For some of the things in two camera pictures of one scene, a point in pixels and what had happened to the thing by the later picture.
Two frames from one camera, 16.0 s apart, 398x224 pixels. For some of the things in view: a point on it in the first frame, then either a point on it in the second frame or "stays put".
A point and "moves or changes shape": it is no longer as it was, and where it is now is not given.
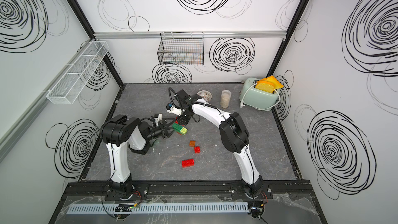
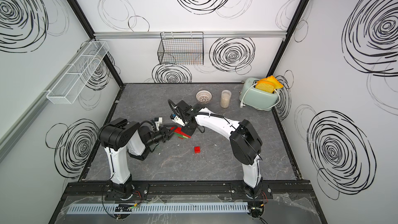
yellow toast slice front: [265, 85] stays put
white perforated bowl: [205, 94] stays put
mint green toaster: [257, 98] stays put
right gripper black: [184, 122] to [186, 131]
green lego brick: [177, 127] moves or changes shape
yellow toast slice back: [272, 79] stays put
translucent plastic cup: [226, 95] stays put
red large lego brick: [185, 163] to [179, 130]
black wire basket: [181, 48] stays put
